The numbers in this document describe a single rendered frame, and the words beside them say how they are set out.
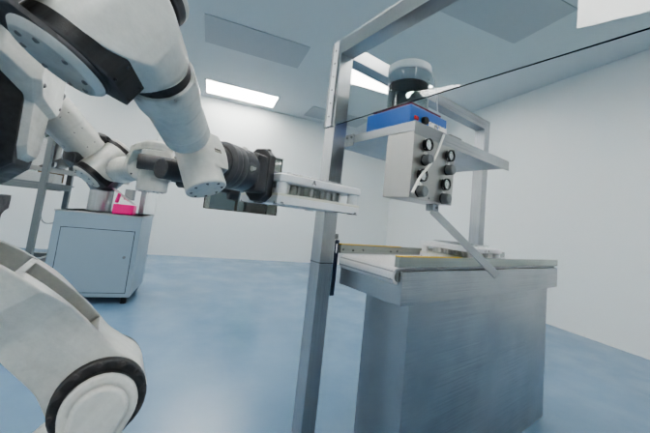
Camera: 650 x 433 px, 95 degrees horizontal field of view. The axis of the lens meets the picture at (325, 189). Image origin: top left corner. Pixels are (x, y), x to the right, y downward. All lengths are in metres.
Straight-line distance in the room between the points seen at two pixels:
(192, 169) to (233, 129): 5.45
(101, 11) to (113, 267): 2.92
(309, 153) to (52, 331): 5.70
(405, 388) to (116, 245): 2.60
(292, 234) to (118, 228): 3.57
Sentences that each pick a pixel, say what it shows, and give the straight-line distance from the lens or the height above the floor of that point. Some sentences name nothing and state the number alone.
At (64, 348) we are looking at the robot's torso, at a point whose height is 0.65.
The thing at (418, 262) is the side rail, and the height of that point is 0.82.
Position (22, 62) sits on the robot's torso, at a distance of 0.65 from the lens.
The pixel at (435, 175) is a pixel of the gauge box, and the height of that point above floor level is 1.09.
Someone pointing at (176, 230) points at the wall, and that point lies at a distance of 5.81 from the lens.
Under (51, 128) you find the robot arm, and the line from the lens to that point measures 1.00.
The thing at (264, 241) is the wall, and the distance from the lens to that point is 5.90.
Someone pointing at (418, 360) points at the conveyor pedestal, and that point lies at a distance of 1.18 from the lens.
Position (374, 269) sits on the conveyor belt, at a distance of 0.99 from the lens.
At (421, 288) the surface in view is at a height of 0.74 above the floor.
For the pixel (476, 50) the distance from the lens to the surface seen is 0.83.
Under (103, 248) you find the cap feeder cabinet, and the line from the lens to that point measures 3.17.
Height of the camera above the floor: 0.92
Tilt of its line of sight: 6 degrees up
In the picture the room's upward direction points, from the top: 6 degrees clockwise
